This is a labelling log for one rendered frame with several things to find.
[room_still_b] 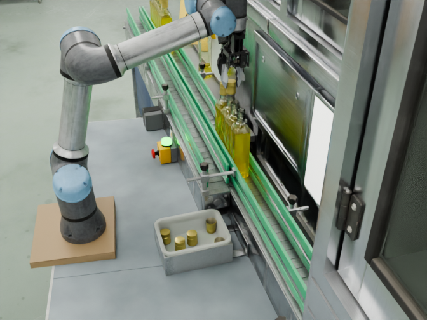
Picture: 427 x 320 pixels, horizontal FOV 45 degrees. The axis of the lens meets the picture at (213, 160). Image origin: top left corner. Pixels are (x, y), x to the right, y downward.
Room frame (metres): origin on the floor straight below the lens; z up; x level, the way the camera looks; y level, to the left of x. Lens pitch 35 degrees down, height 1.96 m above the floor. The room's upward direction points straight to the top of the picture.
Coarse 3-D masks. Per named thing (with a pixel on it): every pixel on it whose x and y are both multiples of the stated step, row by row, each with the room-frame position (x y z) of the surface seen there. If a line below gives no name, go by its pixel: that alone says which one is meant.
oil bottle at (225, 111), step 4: (224, 108) 1.58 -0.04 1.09; (228, 108) 1.57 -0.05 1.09; (224, 112) 1.57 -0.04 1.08; (228, 112) 1.56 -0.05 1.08; (224, 116) 1.56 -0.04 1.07; (224, 120) 1.56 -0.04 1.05; (224, 124) 1.56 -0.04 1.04; (224, 128) 1.56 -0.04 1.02; (224, 132) 1.56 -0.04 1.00; (224, 136) 1.56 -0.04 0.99; (224, 140) 1.55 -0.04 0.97
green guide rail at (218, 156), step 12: (144, 24) 2.92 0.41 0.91; (168, 60) 2.28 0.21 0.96; (168, 72) 2.28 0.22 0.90; (180, 84) 2.04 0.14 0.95; (180, 96) 2.05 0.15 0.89; (192, 108) 1.85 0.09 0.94; (204, 132) 1.69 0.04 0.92; (216, 144) 1.54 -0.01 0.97; (216, 156) 1.53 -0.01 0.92; (228, 168) 1.41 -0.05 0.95; (228, 180) 1.41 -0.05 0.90
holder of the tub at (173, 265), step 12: (228, 228) 1.32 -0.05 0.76; (156, 240) 1.24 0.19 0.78; (240, 240) 1.25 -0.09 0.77; (192, 252) 1.13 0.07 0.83; (204, 252) 1.14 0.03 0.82; (216, 252) 1.16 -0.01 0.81; (228, 252) 1.17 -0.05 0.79; (240, 252) 1.20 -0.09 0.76; (168, 264) 1.11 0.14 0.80; (180, 264) 1.12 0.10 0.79; (192, 264) 1.13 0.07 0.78; (204, 264) 1.14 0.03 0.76; (216, 264) 1.16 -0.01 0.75
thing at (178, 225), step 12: (180, 216) 1.29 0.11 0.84; (192, 216) 1.30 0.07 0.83; (204, 216) 1.31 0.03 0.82; (216, 216) 1.30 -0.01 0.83; (156, 228) 1.23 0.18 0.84; (168, 228) 1.27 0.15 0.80; (180, 228) 1.28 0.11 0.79; (192, 228) 1.29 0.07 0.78; (204, 228) 1.30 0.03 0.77; (216, 228) 1.29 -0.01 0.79; (204, 240) 1.25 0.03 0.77; (228, 240) 1.17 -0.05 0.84; (168, 252) 1.12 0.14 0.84; (180, 252) 1.12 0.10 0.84
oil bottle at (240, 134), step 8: (232, 128) 1.47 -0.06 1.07; (240, 128) 1.45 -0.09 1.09; (248, 128) 1.46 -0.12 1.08; (232, 136) 1.47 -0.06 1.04; (240, 136) 1.44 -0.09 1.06; (248, 136) 1.45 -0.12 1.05; (232, 144) 1.46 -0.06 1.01; (240, 144) 1.44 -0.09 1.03; (248, 144) 1.45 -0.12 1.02; (232, 152) 1.46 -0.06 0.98; (240, 152) 1.44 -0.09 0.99; (248, 152) 1.45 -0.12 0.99; (240, 160) 1.44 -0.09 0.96; (248, 160) 1.45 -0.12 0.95; (240, 168) 1.44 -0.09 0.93
